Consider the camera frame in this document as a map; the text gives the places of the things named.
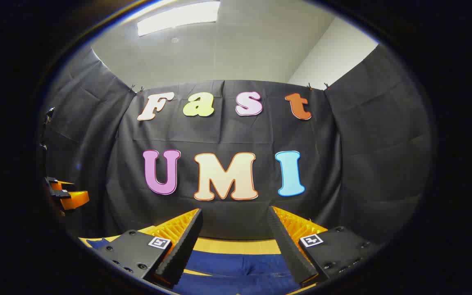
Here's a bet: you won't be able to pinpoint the rectangular ceiling light panel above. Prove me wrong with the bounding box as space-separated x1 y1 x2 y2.
137 1 221 37

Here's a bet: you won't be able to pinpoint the blue jeans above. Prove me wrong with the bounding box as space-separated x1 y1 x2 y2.
86 238 314 295

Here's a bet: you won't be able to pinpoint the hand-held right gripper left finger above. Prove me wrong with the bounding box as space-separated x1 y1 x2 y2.
95 208 204 287

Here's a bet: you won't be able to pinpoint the black backdrop cloth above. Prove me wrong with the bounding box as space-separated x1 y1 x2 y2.
37 43 435 246

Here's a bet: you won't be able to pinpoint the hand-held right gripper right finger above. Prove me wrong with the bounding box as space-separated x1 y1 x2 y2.
267 206 384 286

